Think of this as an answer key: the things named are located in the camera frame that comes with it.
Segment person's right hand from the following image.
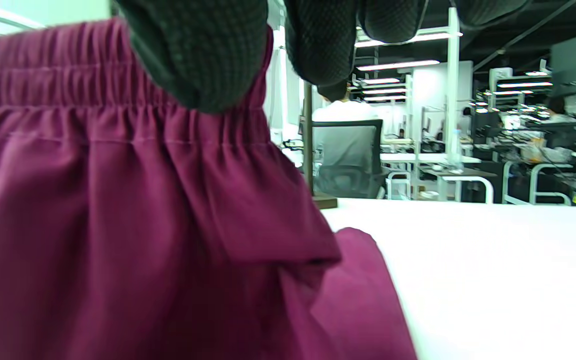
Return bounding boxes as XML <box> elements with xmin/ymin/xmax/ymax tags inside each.
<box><xmin>113</xmin><ymin>0</ymin><xmax>534</xmax><ymax>114</ymax></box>

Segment magenta shorts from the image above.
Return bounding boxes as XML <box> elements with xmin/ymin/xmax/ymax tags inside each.
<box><xmin>0</xmin><ymin>17</ymin><xmax>419</xmax><ymax>360</ymax></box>

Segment black mesh office chair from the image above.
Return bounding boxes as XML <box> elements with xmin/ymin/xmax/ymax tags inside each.
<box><xmin>299</xmin><ymin>119</ymin><xmax>391</xmax><ymax>200</ymax></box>

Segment long white desk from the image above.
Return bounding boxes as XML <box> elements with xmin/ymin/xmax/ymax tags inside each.
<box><xmin>380</xmin><ymin>152</ymin><xmax>482</xmax><ymax>166</ymax></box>

